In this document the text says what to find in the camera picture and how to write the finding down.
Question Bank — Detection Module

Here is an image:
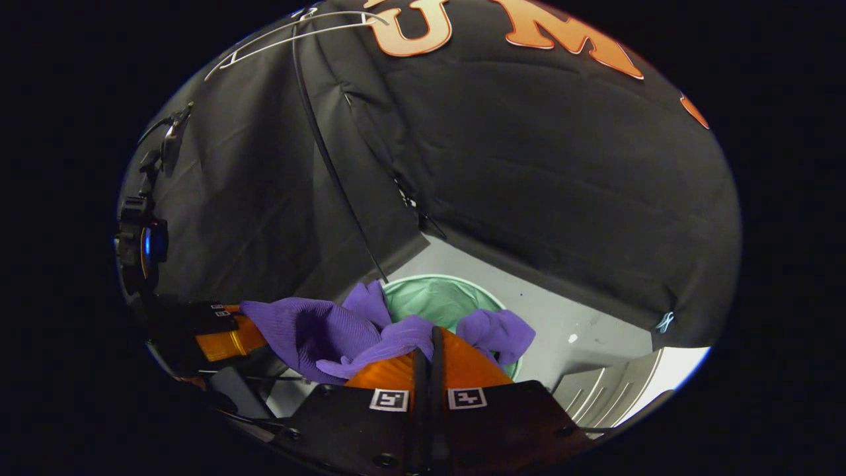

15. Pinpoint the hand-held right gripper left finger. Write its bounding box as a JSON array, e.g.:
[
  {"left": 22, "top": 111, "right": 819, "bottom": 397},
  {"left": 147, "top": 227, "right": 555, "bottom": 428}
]
[{"left": 281, "top": 347, "right": 429, "bottom": 476}]

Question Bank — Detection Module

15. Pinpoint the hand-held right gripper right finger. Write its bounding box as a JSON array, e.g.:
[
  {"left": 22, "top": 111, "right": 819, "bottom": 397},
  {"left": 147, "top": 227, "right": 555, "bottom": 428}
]
[{"left": 428, "top": 326, "right": 592, "bottom": 476}]

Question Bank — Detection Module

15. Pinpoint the purple corduroy jacket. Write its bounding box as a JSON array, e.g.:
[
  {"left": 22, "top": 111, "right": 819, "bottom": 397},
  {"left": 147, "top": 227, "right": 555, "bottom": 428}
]
[{"left": 239, "top": 281, "right": 536, "bottom": 385}]

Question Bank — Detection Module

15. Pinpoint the white clothes hanger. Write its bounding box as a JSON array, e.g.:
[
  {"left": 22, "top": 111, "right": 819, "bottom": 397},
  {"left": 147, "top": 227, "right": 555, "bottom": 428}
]
[{"left": 205, "top": 8, "right": 391, "bottom": 81}]

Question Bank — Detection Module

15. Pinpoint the grey ribbed panel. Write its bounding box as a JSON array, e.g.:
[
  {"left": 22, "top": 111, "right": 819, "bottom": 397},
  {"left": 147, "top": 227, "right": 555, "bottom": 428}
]
[{"left": 552, "top": 347, "right": 711, "bottom": 430}]

